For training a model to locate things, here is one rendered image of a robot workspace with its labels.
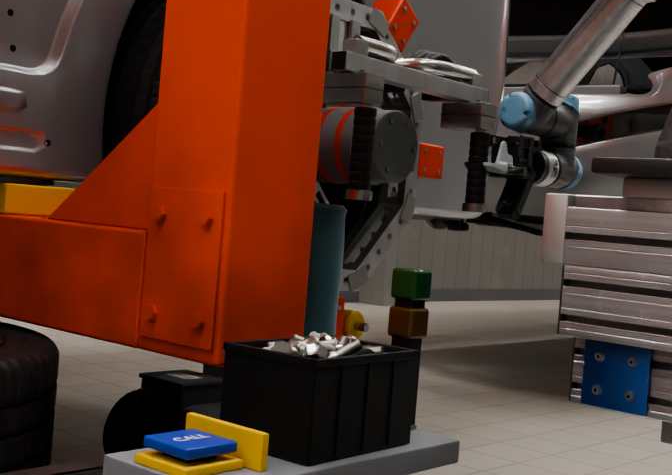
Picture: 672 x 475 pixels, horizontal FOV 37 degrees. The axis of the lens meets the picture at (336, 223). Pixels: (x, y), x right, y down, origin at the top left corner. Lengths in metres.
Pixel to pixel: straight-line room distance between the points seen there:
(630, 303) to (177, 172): 0.60
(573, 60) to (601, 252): 0.74
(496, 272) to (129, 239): 9.01
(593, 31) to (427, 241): 7.45
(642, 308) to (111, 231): 0.71
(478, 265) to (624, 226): 8.76
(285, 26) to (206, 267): 0.33
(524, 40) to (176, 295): 4.52
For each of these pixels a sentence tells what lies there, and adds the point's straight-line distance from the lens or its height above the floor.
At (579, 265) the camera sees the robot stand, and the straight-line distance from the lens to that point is 1.32.
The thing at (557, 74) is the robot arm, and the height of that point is 1.02.
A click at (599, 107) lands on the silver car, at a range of 4.32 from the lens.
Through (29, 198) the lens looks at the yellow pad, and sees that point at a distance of 1.71.
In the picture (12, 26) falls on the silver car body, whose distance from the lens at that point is 1.73.
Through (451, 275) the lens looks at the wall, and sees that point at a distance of 9.69.
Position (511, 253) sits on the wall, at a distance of 10.52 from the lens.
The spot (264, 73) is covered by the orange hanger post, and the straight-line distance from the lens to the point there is 1.31.
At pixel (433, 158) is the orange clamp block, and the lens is 2.13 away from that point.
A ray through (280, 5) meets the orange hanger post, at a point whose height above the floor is 0.98.
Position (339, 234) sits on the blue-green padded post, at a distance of 1.70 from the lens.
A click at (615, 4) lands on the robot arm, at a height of 1.15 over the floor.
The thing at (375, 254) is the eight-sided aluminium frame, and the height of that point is 0.65.
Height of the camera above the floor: 0.72
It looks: level
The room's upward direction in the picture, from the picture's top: 5 degrees clockwise
